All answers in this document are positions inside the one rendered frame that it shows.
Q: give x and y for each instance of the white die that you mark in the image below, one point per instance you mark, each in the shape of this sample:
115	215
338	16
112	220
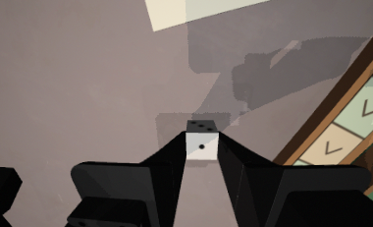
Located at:
201	140

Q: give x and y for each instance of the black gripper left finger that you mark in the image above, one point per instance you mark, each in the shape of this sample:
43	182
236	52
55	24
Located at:
156	180

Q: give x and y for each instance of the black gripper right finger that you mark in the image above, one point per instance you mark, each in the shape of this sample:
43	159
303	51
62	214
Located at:
258	187

